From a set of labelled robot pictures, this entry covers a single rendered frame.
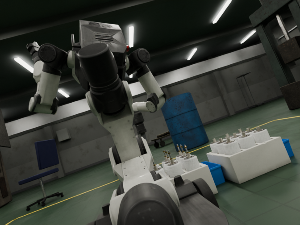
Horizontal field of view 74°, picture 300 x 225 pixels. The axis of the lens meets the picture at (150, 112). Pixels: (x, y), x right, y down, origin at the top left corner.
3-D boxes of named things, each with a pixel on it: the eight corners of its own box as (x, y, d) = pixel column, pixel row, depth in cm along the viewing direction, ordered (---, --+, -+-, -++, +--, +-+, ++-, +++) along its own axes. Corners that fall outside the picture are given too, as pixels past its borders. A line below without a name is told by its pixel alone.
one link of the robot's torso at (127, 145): (152, 165, 104) (130, 88, 77) (119, 177, 101) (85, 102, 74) (143, 146, 116) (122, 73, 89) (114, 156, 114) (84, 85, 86)
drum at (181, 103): (201, 140, 433) (184, 97, 445) (215, 139, 367) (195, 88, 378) (172, 152, 421) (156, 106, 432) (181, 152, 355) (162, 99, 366)
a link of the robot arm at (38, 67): (44, 69, 127) (43, 88, 121) (33, 61, 118) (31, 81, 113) (53, 67, 126) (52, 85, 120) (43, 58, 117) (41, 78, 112)
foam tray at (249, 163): (291, 162, 131) (280, 136, 133) (239, 184, 126) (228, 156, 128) (255, 158, 170) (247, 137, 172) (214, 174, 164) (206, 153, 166)
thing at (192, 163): (205, 179, 136) (195, 154, 138) (206, 184, 126) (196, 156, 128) (191, 184, 137) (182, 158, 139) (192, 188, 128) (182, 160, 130)
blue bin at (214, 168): (227, 181, 139) (221, 164, 140) (213, 187, 137) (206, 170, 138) (210, 174, 168) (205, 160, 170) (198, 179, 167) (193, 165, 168)
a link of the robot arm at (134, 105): (145, 114, 147) (139, 100, 148) (133, 118, 139) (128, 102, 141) (136, 119, 155) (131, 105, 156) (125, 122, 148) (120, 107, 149)
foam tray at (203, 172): (218, 193, 124) (207, 164, 126) (159, 217, 120) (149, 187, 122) (198, 181, 163) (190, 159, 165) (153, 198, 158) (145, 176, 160)
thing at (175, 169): (192, 186, 131) (182, 160, 133) (185, 193, 124) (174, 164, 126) (180, 188, 137) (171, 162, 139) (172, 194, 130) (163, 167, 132)
